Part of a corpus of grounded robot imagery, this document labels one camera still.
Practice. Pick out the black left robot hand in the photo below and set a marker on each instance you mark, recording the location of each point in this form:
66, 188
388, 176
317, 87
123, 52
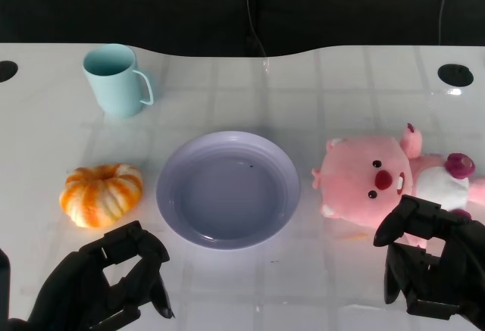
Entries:
76, 281

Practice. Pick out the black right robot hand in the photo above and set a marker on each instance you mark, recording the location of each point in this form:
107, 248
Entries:
462, 263

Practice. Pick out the pink plush beaver doll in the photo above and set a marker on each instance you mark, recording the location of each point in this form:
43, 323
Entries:
356, 179

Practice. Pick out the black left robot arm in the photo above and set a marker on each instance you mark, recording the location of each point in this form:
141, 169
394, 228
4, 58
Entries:
4, 285

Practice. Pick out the lavender round plate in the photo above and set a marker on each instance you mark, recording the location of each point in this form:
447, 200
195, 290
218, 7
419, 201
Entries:
227, 194

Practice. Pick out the orange white striped pumpkin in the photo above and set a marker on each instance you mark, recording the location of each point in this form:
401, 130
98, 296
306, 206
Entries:
98, 194

